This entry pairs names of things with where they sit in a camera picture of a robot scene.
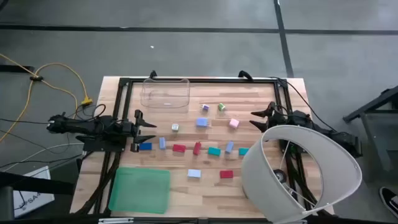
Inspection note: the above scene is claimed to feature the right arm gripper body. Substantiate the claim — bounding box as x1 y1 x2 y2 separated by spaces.
269 107 295 127

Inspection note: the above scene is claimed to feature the black aluminium table frame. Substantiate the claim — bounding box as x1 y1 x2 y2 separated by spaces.
70 76 333 217

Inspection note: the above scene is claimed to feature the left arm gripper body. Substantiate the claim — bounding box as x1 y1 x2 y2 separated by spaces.
116 121 137 140

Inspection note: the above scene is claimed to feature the clear plastic bin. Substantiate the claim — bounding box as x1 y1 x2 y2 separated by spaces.
139 78 191 109

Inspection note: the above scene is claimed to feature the green plastic bin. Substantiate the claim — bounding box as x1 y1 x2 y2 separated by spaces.
108 167 172 215

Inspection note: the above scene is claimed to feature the black floor bar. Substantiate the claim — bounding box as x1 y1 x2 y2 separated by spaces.
0 65 35 73

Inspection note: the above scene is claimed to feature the white lamp shade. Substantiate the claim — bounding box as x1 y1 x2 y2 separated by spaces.
241 124 363 224

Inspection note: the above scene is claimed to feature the person's shoe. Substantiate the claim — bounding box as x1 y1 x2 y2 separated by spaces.
378 186 398 218

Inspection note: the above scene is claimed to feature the silver metal bracket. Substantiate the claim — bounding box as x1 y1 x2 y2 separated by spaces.
98 217 134 224

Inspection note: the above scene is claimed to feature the yellow extension cable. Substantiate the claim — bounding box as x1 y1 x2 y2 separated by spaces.
0 52 94 144

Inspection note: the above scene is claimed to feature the white printed box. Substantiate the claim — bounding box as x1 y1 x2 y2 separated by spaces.
12 166 55 218

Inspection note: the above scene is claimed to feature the dark metal table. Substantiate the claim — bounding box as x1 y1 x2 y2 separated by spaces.
343 85 398 184

